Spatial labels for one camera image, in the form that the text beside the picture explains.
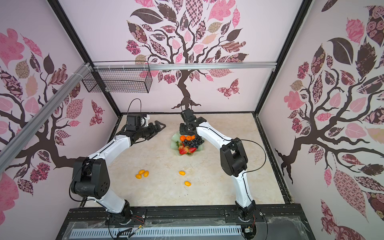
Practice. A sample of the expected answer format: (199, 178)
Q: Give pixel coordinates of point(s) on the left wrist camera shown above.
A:
(135, 122)

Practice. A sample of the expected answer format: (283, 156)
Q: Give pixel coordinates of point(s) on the aluminium rail left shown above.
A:
(11, 150)

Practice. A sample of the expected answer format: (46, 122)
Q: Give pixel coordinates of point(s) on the aluminium rail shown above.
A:
(11, 150)
(198, 66)

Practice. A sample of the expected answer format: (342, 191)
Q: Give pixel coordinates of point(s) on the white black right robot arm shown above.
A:
(233, 159)

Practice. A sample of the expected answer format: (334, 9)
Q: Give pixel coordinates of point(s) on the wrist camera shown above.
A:
(135, 122)
(190, 119)

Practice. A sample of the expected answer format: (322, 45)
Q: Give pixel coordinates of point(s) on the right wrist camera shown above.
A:
(190, 119)

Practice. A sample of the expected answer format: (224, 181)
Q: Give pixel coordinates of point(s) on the white vented strip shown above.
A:
(155, 232)

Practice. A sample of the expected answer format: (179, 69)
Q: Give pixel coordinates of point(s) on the black base frame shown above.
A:
(269, 222)

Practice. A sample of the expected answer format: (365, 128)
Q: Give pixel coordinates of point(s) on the green scalloped fruit bowl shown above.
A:
(175, 143)

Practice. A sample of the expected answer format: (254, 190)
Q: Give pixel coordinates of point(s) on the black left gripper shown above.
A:
(154, 131)

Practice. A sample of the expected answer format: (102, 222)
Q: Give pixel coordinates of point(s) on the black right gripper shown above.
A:
(183, 132)

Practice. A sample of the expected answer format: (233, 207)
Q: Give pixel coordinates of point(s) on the dark grape bunch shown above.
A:
(194, 143)

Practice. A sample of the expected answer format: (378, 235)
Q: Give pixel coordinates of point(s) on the aluminium rail back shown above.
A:
(198, 66)

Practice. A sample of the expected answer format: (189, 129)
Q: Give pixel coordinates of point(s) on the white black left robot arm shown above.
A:
(91, 178)

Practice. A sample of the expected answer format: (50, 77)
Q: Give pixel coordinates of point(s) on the black wire basket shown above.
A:
(119, 77)

